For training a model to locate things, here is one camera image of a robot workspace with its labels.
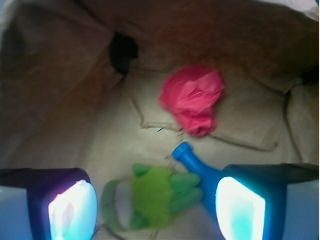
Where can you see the blue plastic bottle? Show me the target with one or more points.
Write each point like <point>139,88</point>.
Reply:
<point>210,177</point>

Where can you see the green plush frog toy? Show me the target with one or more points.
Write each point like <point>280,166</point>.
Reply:
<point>152,199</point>

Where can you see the red paper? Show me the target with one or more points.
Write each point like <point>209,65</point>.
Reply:
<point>190,96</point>

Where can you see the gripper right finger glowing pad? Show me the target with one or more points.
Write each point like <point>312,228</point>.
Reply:
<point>269,202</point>

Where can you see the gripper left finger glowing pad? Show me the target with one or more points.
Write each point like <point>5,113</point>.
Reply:
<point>47,204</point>

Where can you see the brown paper bag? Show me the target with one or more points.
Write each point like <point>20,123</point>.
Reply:
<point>80,82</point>

